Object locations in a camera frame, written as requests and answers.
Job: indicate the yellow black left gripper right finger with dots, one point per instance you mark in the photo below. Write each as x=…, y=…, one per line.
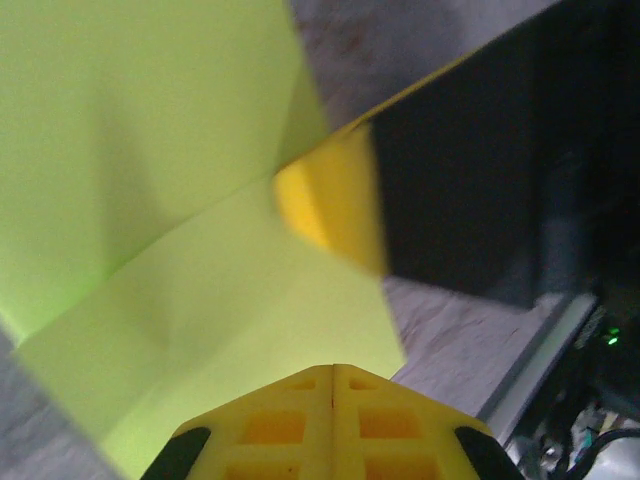
x=390, y=435

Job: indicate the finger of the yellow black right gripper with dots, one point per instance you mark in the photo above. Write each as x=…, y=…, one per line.
x=340, y=200

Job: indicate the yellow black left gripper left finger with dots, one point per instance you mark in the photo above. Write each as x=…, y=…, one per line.
x=275, y=435

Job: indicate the yellow-green paper sheet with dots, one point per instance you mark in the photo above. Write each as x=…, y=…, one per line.
x=125, y=125

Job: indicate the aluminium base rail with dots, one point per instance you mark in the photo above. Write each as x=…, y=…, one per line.
x=540, y=370

